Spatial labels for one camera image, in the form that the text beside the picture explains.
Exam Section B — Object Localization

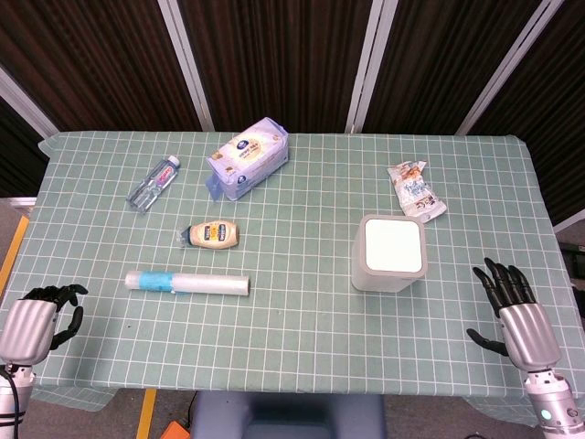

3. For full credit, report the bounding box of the black cable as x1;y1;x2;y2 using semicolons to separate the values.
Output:
0;368;25;439

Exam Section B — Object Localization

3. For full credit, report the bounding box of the dark folding screen partition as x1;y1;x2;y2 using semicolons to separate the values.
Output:
0;0;585;228

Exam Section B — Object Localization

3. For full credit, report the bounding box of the white grey square container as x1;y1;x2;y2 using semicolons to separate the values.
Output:
350;213;428;294

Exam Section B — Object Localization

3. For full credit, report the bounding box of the crumpled snack wrapper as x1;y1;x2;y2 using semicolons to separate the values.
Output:
387;159;448;224

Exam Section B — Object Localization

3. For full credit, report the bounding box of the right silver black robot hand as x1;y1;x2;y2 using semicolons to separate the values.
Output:
465;257;562;372

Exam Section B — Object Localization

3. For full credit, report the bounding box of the orange box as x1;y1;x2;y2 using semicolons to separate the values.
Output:
158;421;193;439

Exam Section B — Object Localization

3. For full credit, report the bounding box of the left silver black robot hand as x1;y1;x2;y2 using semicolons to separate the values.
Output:
0;284;90;367

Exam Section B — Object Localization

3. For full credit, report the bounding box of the green checkered tablecloth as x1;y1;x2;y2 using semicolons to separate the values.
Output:
0;131;585;429

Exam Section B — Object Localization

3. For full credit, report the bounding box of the beige sauce squeeze bottle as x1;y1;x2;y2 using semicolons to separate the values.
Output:
175;220;241;251

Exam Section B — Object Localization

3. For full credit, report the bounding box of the clear plastic bag roll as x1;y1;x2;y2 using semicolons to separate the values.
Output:
124;269;251;297

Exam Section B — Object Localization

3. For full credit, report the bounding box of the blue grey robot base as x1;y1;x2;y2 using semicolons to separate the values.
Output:
189;391;388;439

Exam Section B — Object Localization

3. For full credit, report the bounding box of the clear plastic water bottle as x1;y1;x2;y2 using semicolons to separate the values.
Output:
126;155;180;215

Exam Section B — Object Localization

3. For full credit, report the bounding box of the purple white tissue pack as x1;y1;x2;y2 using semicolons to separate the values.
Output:
205;116;291;202

